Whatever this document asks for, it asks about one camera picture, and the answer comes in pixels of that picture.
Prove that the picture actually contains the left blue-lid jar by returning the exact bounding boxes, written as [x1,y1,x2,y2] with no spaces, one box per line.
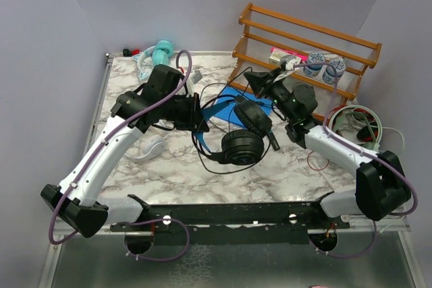
[303,52,325,78]

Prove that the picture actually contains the black blue marker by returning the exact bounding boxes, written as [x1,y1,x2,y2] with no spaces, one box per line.
[267,132,280,151]

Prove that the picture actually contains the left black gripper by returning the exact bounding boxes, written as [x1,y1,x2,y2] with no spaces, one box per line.
[161,92,211,132]

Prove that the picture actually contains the red black connector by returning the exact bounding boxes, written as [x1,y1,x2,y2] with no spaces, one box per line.
[122,49,140,57]

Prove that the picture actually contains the blue-lid jar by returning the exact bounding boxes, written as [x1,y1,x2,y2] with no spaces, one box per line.
[303,52,325,78]
[322,59,346,84]

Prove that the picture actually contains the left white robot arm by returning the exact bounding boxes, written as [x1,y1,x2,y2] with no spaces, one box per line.
[40,65,203,237]

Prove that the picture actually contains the wooden shelf rack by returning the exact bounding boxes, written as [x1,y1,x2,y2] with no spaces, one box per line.
[228,3,382,106]

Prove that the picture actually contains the red black headphones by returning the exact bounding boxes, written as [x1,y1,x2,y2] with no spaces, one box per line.
[331,107,382,143]

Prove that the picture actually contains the thin red wire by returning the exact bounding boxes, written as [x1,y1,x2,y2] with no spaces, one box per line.
[306,151,331,171]

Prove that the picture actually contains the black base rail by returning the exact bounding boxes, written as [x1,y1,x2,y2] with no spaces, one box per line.
[67,193,358,246]

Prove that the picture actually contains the black headphone cable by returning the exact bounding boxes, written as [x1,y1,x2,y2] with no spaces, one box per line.
[192,67,271,175]

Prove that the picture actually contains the right blue-lid jar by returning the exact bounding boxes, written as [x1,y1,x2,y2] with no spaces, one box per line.
[322,59,346,84]

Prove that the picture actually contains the white stick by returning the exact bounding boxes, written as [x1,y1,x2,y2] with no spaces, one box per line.
[308,162,336,191]

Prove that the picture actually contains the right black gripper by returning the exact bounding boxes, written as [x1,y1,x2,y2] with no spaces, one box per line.
[246,67,296,121]

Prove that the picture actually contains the white over-ear headphones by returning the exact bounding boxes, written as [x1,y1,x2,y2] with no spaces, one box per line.
[125,134,167,163]

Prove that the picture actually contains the blue notebook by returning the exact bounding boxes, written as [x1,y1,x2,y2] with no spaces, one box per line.
[214,87,272,126]

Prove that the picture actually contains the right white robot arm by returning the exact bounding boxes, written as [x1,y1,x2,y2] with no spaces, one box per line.
[244,69,414,228]

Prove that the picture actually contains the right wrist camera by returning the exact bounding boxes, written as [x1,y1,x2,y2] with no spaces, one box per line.
[279,55,298,72]

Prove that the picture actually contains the black blue headphones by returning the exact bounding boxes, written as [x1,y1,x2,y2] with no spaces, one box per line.
[192,95,272,166]

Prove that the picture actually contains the teal cat-ear headphones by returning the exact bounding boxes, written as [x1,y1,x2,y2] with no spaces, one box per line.
[132,40,173,82]

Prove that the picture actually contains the white green box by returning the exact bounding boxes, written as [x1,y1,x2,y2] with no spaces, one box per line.
[269,48,288,65]

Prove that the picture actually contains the green headphones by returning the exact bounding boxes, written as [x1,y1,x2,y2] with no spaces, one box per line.
[327,105,405,154]

